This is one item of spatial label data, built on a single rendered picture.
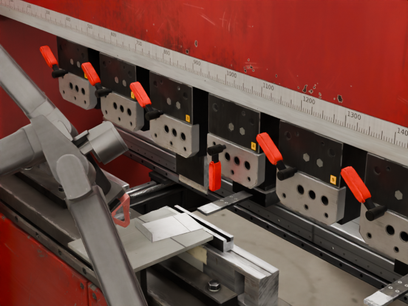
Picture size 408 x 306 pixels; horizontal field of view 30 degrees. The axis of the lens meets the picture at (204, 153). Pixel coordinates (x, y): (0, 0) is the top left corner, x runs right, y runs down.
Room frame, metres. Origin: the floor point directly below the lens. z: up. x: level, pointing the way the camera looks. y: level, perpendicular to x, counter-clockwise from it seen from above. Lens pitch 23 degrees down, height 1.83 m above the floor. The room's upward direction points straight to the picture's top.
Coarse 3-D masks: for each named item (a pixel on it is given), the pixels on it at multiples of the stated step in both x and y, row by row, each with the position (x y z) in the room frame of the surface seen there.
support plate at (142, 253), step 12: (144, 216) 1.57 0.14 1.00; (156, 216) 1.57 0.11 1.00; (168, 216) 1.57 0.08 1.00; (120, 228) 1.51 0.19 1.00; (132, 228) 1.51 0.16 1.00; (132, 240) 1.45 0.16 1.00; (144, 240) 1.45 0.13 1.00; (168, 240) 1.45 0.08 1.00; (180, 240) 1.45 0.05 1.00; (192, 240) 1.45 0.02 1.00; (204, 240) 1.46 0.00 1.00; (84, 252) 1.41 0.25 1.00; (132, 252) 1.41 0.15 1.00; (144, 252) 1.41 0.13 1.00; (156, 252) 1.41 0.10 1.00; (168, 252) 1.41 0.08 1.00; (180, 252) 1.42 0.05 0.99; (132, 264) 1.36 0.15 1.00; (144, 264) 1.36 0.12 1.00
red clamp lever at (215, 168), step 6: (216, 144) 1.40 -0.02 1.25; (210, 150) 1.38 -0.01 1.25; (216, 150) 1.38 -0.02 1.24; (222, 150) 1.39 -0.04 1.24; (216, 156) 1.39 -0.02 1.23; (210, 162) 1.39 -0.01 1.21; (216, 162) 1.39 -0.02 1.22; (210, 168) 1.39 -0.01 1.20; (216, 168) 1.38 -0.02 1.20; (210, 174) 1.39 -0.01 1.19; (216, 174) 1.38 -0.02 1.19; (210, 180) 1.39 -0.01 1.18; (216, 180) 1.38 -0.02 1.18; (210, 186) 1.39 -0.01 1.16; (216, 186) 1.39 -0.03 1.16
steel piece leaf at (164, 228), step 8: (136, 224) 1.51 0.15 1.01; (144, 224) 1.53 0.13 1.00; (152, 224) 1.53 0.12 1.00; (160, 224) 1.53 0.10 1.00; (168, 224) 1.53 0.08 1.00; (176, 224) 1.53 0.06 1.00; (144, 232) 1.48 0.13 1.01; (152, 232) 1.49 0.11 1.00; (160, 232) 1.49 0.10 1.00; (168, 232) 1.49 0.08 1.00; (176, 232) 1.49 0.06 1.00; (184, 232) 1.49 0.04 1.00; (152, 240) 1.45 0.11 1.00
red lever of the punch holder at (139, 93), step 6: (132, 84) 1.59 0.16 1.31; (138, 84) 1.59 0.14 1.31; (132, 90) 1.59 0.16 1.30; (138, 90) 1.58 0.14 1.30; (138, 96) 1.57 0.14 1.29; (144, 96) 1.57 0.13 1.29; (138, 102) 1.57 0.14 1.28; (144, 102) 1.56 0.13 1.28; (150, 102) 1.57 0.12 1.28; (144, 108) 1.56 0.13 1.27; (150, 108) 1.56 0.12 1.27; (150, 114) 1.54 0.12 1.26; (156, 114) 1.55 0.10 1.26; (162, 114) 1.56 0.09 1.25
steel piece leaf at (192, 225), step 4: (176, 216) 1.56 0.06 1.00; (180, 216) 1.56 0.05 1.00; (184, 216) 1.56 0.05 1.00; (188, 216) 1.56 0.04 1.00; (180, 220) 1.54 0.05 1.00; (184, 220) 1.54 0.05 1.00; (188, 220) 1.54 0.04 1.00; (192, 220) 1.54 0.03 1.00; (184, 224) 1.53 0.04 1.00; (188, 224) 1.53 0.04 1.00; (192, 224) 1.53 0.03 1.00; (196, 224) 1.53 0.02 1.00; (188, 228) 1.51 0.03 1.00; (192, 228) 1.51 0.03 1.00; (196, 228) 1.51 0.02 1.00; (200, 228) 1.51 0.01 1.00
